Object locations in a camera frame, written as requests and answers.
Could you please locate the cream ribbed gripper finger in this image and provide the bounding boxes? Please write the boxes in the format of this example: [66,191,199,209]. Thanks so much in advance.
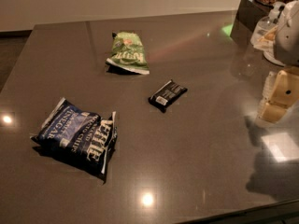
[263,72,278,100]

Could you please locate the black counter box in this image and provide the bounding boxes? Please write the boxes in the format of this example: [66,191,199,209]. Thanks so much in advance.
[230,0,271,47]

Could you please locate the green chip bag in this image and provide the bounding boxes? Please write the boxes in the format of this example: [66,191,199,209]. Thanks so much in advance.
[107,32,150,75]

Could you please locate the clear glass jar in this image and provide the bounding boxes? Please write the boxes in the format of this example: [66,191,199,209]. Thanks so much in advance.
[249,1,287,67]

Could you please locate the blue kettle chip bag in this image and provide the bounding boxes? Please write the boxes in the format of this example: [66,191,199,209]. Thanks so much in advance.
[31,98,117,181]

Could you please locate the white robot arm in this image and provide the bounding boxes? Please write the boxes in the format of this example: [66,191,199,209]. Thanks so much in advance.
[255,1,299,127]

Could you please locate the black snack bar wrapper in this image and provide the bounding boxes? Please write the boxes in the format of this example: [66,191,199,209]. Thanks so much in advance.
[148,79,188,113]

